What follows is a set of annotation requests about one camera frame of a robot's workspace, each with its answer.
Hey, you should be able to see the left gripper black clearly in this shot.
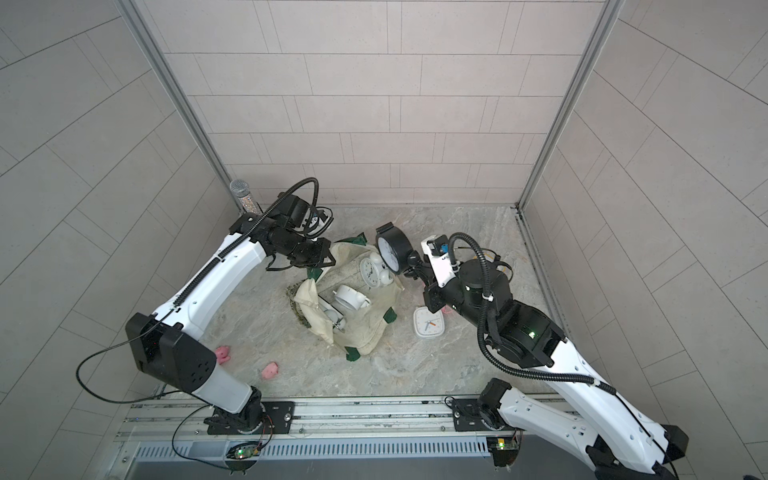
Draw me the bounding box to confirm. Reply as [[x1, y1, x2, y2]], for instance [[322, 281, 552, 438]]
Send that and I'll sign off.
[[276, 231, 342, 267]]

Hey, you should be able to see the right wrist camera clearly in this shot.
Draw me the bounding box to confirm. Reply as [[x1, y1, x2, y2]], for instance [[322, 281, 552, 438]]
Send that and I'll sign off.
[[421, 235, 455, 288]]

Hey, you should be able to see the white twin-bell alarm clock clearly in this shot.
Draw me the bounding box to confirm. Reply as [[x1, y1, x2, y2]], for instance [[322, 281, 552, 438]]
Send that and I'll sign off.
[[359, 252, 394, 288]]

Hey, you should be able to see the small white alarm clock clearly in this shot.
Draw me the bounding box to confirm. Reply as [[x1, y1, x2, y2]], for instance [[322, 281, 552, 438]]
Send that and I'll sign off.
[[333, 285, 371, 311]]

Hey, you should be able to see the pink eraser piece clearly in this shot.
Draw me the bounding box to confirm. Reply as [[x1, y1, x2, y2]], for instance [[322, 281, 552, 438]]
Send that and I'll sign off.
[[261, 362, 279, 380], [214, 345, 231, 365]]

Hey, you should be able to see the right controller board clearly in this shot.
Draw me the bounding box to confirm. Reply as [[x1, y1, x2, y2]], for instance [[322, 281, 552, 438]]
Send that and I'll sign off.
[[486, 435, 521, 468]]

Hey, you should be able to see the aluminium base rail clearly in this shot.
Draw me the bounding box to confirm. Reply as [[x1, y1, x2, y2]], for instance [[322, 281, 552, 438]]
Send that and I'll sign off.
[[107, 395, 637, 480]]

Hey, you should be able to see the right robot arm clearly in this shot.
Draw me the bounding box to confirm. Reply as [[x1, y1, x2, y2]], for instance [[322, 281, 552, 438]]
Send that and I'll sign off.
[[402, 252, 688, 479]]

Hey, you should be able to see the white square alarm clock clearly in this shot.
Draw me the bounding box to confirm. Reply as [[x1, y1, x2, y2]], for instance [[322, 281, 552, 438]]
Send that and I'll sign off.
[[413, 307, 445, 338]]

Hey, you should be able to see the controller board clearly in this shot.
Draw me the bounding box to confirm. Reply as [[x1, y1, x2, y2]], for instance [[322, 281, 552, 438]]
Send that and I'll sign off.
[[225, 442, 262, 461], [486, 435, 521, 468]]

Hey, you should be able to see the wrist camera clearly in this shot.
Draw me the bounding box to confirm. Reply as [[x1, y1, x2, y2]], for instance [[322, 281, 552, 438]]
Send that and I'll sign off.
[[303, 206, 334, 238], [421, 235, 455, 288]]

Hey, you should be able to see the beige canvas tote bag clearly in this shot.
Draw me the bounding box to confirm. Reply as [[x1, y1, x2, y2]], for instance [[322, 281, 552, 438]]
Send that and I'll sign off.
[[287, 234, 404, 362]]

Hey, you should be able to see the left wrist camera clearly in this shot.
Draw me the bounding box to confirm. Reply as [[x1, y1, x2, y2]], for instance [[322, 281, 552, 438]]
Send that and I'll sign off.
[[303, 206, 334, 238]]

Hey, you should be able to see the black and white alarm clock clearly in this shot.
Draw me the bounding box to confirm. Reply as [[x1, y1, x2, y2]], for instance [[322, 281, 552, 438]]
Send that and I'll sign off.
[[376, 222, 419, 279]]

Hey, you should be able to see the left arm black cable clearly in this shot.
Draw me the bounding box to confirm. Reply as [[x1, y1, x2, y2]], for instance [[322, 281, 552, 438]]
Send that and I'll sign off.
[[74, 323, 265, 472]]

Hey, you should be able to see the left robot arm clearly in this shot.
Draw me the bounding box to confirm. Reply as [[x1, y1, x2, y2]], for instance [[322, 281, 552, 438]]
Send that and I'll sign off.
[[126, 204, 335, 434]]

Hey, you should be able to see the left controller board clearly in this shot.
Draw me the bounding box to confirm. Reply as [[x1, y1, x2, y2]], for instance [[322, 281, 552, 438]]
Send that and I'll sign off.
[[225, 442, 262, 461]]

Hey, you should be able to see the left metal corner profile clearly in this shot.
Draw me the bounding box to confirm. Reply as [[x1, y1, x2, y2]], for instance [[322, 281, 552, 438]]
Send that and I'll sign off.
[[115, 0, 241, 209]]

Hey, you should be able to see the metal corner wall profile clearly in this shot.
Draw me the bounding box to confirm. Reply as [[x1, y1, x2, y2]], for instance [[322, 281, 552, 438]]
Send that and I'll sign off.
[[517, 0, 624, 212]]

